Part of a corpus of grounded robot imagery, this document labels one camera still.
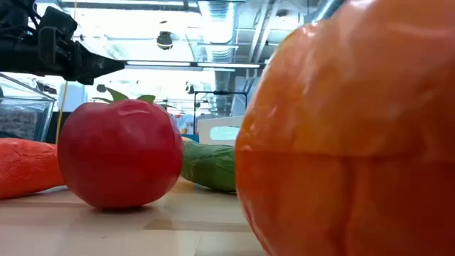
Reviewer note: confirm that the black metal frame stand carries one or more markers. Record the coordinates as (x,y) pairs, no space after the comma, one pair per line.
(220,92)

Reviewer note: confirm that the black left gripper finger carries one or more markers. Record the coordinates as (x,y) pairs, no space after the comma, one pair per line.
(89,78)
(92,64)

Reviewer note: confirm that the clear plastic bin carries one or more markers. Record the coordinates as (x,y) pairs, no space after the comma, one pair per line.
(21,113)

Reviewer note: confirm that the orange toy carrot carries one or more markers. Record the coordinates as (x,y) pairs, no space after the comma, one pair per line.
(25,167)

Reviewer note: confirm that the white plastic bin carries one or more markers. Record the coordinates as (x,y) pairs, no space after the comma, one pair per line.
(204,135)

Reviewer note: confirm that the black ceiling dome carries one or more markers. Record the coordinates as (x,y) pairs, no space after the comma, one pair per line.
(164,40)

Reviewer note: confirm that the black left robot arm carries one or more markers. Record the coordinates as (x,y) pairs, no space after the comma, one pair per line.
(14,16)

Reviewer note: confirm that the silver ventilation duct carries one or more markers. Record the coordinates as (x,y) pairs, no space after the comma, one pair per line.
(221,21)

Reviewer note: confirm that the teal plastic tray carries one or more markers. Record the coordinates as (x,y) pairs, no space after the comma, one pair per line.
(191,138)

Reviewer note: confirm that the orange toy tomato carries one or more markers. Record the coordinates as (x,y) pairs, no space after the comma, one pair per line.
(348,142)

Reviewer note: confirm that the long ceiling light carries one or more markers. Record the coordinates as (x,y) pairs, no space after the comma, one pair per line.
(160,63)

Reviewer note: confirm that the red strawberry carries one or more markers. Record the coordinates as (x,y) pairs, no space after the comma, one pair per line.
(121,153)

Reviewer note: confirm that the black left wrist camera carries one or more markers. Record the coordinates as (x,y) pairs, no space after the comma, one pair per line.
(57,23)

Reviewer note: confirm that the green toy cucumber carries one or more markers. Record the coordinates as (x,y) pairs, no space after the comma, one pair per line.
(209,165)

